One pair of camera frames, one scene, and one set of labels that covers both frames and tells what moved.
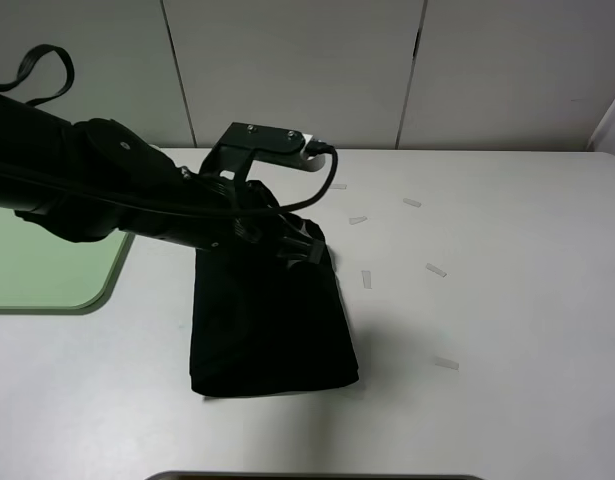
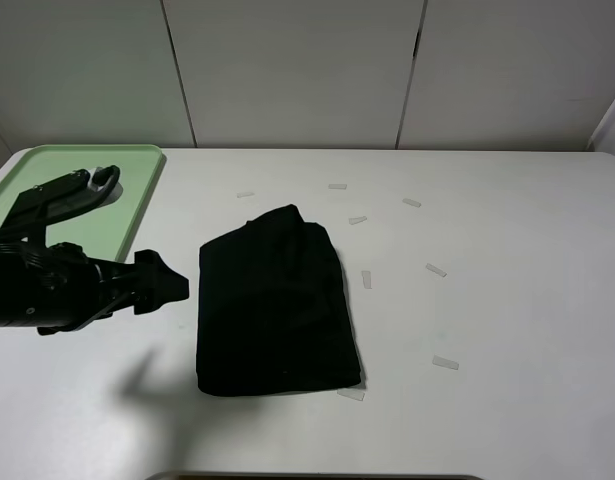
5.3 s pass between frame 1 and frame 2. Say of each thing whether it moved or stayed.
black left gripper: moved
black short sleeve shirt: stayed
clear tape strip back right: stayed
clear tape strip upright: stayed
